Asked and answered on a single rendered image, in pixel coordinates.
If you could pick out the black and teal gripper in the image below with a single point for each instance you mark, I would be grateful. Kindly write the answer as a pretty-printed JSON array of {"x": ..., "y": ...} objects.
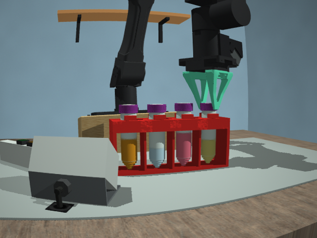
[{"x": 207, "y": 66}]

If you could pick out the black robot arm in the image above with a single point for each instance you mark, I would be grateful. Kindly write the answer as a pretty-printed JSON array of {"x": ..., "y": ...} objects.
[{"x": 129, "y": 68}]

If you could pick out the pale grey flat mat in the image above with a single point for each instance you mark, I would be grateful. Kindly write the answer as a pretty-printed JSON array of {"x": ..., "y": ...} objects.
[{"x": 256, "y": 167}]

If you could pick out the purple screw cap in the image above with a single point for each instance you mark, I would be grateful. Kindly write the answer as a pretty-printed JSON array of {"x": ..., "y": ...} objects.
[
  {"x": 156, "y": 108},
  {"x": 128, "y": 109},
  {"x": 206, "y": 107},
  {"x": 183, "y": 106}
]

